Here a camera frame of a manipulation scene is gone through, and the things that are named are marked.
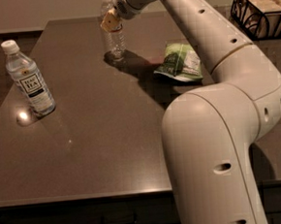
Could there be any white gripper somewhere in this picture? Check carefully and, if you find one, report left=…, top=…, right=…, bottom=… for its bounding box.
left=101, top=0, right=156, bottom=33

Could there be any clear water bottle red label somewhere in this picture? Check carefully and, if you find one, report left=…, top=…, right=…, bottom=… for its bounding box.
left=100, top=0, right=126, bottom=61

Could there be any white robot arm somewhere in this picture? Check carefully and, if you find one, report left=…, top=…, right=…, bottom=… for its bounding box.
left=102, top=0, right=281, bottom=224

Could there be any tea bottle white cap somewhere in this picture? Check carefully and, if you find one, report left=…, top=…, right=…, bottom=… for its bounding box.
left=1, top=40, right=55, bottom=117

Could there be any green snack bag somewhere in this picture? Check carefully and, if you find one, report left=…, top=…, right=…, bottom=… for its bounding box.
left=154, top=43, right=203, bottom=82

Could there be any black wire basket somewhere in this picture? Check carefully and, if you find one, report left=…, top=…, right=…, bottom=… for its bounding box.
left=231, top=0, right=281, bottom=41

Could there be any dark drawer with handle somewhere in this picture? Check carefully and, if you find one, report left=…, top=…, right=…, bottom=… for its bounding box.
left=0, top=195, right=180, bottom=224

